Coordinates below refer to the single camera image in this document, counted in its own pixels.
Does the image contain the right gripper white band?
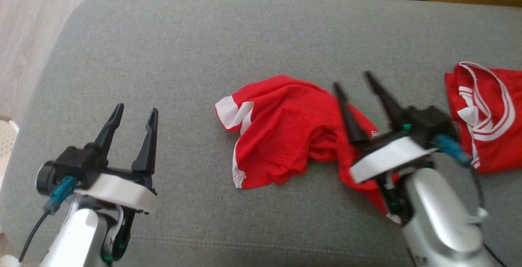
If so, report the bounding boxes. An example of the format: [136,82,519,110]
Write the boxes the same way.
[332,70,438,185]

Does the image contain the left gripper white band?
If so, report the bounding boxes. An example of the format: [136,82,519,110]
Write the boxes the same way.
[75,103,159,215]

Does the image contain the red Bulls 23 shorts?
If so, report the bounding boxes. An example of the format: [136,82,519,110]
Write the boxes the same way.
[215,75,403,223]

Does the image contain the red white striped jersey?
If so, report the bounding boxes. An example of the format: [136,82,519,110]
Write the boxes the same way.
[444,61,522,174]

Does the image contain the grey sofa seat cushion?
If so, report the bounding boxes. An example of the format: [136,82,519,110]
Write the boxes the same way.
[0,0,522,267]

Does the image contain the white perforated basket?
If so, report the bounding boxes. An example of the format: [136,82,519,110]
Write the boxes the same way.
[0,115,20,191]

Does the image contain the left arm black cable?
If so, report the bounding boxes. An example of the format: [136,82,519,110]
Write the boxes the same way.
[18,176,78,263]

